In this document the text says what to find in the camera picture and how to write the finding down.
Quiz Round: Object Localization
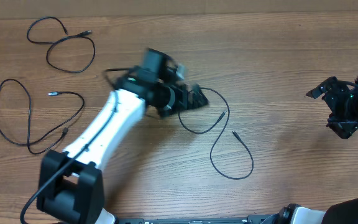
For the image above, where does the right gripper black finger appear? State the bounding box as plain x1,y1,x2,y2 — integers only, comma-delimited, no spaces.
326,121,358,139
306,77,337,99

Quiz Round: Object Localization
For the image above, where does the black USB cable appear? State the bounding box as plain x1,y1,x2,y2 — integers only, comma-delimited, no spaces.
177,86,255,181
25,16,96,75
0,78,86,156

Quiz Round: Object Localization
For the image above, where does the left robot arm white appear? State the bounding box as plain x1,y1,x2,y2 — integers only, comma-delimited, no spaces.
33,66,208,223

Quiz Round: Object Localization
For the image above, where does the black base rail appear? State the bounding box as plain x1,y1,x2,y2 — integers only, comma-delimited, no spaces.
115,214,278,224

